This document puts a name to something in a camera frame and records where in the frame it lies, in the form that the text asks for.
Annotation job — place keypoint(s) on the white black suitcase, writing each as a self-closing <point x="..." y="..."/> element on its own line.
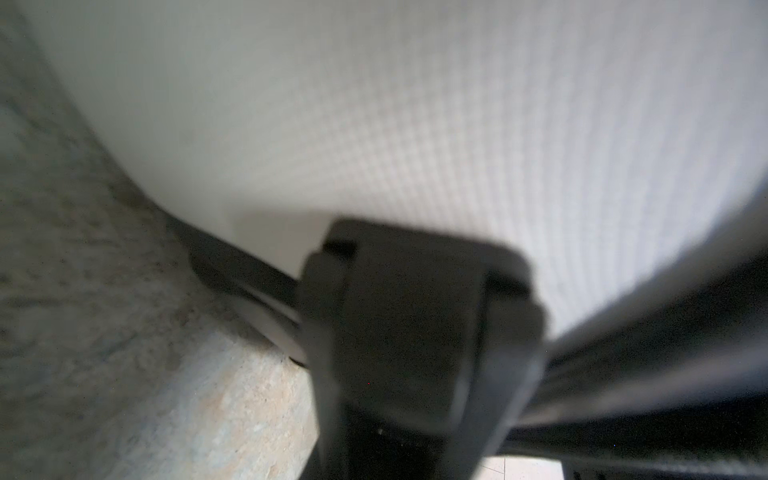
<point x="604" y="137"/>

